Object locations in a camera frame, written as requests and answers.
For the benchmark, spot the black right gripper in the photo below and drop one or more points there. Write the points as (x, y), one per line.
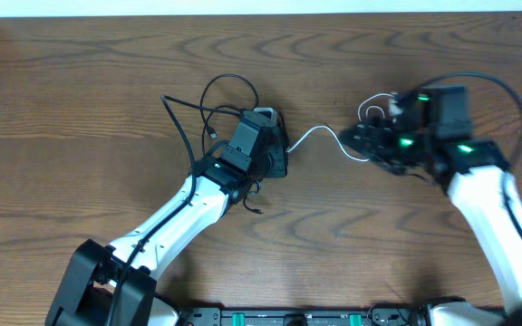
(379, 146)

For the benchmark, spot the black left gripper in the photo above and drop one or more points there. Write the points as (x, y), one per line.
(277, 154)

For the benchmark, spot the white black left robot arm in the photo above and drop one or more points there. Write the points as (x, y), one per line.
(116, 284)

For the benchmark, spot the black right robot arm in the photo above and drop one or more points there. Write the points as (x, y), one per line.
(432, 129)

